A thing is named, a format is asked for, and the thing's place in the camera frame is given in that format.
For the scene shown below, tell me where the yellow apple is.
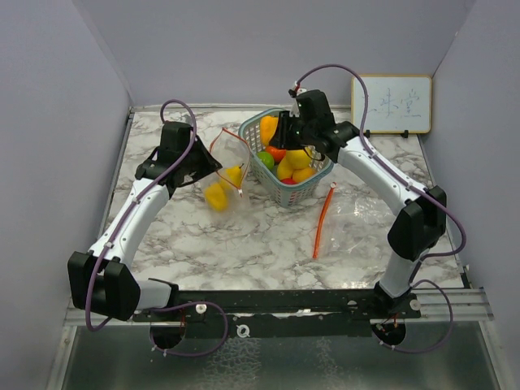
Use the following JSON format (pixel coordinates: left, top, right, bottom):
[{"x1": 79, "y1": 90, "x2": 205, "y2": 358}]
[{"x1": 276, "y1": 149, "x2": 311, "y2": 180}]

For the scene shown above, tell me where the clear zip bag on table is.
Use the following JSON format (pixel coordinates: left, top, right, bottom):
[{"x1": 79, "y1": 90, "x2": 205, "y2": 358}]
[{"x1": 312, "y1": 182, "x2": 394, "y2": 260}]

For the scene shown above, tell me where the yellow pear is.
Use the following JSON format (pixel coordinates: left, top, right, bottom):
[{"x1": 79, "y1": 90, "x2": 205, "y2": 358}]
[{"x1": 219, "y1": 165, "x2": 243, "y2": 191}]

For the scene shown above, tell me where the yellow bell pepper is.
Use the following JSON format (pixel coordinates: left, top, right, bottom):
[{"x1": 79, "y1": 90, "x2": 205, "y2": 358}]
[{"x1": 203, "y1": 183, "x2": 228, "y2": 212}]

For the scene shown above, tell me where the blue plastic basket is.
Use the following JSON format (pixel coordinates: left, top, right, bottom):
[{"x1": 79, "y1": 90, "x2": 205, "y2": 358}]
[{"x1": 237, "y1": 107, "x2": 335, "y2": 209}]

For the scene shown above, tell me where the green apple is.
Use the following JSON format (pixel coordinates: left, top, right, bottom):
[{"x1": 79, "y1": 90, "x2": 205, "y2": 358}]
[{"x1": 256, "y1": 151, "x2": 275, "y2": 171}]

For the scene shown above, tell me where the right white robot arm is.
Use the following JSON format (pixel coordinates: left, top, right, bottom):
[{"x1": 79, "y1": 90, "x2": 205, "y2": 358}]
[{"x1": 270, "y1": 89, "x2": 447, "y2": 318}]

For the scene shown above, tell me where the orange tangerine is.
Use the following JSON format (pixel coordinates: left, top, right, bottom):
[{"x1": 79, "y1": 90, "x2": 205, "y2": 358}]
[{"x1": 266, "y1": 145, "x2": 286, "y2": 164}]

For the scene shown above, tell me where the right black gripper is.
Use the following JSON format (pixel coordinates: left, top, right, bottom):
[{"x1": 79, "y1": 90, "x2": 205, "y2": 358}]
[{"x1": 270, "y1": 111, "x2": 315, "y2": 151}]

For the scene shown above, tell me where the yellow mango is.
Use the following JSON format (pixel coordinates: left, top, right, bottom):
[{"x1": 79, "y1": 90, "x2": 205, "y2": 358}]
[{"x1": 292, "y1": 167, "x2": 316, "y2": 184}]

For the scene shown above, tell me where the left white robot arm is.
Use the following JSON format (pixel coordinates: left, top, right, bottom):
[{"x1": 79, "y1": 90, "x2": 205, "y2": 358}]
[{"x1": 67, "y1": 122, "x2": 221, "y2": 321}]

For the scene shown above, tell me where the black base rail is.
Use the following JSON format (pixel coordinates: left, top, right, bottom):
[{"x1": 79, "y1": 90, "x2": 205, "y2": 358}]
[{"x1": 132, "y1": 289, "x2": 421, "y2": 339}]

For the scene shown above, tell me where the clear zip bag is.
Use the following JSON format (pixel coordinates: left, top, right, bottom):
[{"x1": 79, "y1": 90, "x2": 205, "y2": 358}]
[
  {"x1": 312, "y1": 182, "x2": 394, "y2": 260},
  {"x1": 201, "y1": 128, "x2": 250, "y2": 218}
]

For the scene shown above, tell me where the orange bell pepper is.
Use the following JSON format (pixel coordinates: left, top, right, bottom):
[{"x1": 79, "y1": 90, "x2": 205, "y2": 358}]
[{"x1": 259, "y1": 115, "x2": 279, "y2": 147}]

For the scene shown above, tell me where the small whiteboard with writing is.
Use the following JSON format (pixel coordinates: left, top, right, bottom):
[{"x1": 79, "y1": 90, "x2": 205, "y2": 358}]
[{"x1": 351, "y1": 75, "x2": 432, "y2": 134}]

